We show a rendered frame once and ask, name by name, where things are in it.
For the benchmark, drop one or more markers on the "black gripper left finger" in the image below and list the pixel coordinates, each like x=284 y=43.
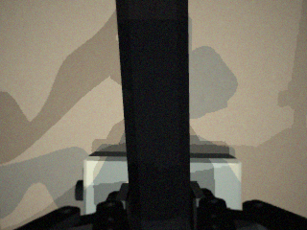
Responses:
x=69 y=217

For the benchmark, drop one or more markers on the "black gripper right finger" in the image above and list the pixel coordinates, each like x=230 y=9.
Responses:
x=256 y=214

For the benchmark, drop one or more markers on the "black frying pan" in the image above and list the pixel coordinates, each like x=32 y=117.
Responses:
x=154 y=61

